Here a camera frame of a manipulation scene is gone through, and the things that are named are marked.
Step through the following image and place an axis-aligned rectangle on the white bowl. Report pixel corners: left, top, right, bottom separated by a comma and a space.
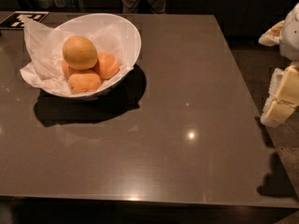
42, 13, 141, 100

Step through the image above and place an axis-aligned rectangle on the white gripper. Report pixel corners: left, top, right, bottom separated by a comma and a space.
259, 3, 299, 127

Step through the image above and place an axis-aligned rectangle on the white paper napkin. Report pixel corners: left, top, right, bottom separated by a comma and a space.
20, 15, 135, 97

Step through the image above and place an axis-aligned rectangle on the front orange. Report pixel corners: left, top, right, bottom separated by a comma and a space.
68, 70, 102, 94

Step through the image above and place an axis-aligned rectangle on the right orange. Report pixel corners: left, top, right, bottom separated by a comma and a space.
93, 52, 120, 80

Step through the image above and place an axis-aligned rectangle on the left hidden orange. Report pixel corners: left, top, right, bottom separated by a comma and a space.
62, 60, 76, 79

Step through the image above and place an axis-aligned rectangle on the yellow-orange orange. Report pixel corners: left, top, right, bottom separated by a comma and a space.
63, 35, 98, 70

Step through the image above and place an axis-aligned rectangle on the black white marker tag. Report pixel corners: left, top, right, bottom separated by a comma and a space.
0, 11, 49, 30

